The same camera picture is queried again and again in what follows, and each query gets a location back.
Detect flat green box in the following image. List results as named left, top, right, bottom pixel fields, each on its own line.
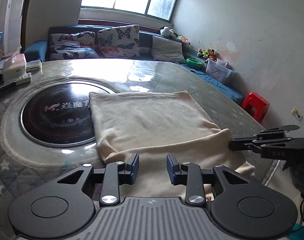
left=26, top=60, right=43, bottom=71

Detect cream fleece garment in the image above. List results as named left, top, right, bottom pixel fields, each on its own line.
left=89, top=91, right=256, bottom=202

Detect white tissue pack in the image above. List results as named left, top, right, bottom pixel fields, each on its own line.
left=2, top=60, right=26, bottom=80

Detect clear plastic storage box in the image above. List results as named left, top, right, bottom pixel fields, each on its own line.
left=204, top=58, right=236, bottom=84

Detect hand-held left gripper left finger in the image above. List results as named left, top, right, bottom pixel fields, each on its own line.
left=57, top=153, right=140, bottom=207

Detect green plastic bowl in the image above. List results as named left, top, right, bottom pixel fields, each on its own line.
left=186, top=58, right=203, bottom=68

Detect pink pack in clear wrap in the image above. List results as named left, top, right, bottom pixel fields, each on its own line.
left=11, top=49, right=26, bottom=63

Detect butterfly print pillow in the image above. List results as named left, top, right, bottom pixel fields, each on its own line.
left=49, top=31, right=99, bottom=61
left=97, top=25, right=140, bottom=58

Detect brown wooden door frame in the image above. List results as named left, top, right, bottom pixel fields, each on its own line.
left=20, top=0, right=34, bottom=53

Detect person's right hand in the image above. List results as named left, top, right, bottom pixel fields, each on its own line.
left=287, top=159, right=304, bottom=198

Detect round black induction cooktop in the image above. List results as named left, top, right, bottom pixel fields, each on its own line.
left=18, top=80, right=119, bottom=147

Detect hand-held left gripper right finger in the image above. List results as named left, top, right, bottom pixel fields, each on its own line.
left=166, top=154, right=252, bottom=207

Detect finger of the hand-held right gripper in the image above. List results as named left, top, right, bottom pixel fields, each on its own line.
left=252, top=124, right=300, bottom=138
left=228, top=136, right=295, bottom=152

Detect panda plush toy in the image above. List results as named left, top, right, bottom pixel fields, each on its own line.
left=160, top=26, right=179, bottom=39

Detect grey pillow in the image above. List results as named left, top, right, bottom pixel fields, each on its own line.
left=151, top=35, right=186, bottom=64

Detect teal smartwatch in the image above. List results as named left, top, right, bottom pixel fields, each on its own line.
left=0, top=74, right=18, bottom=95

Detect red plastic stool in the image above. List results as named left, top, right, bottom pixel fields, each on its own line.
left=241, top=92, right=270, bottom=125

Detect blue sofa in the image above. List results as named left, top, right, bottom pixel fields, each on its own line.
left=23, top=25, right=246, bottom=105

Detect white power strip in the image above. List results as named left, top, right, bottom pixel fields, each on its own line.
left=13, top=72, right=32, bottom=85

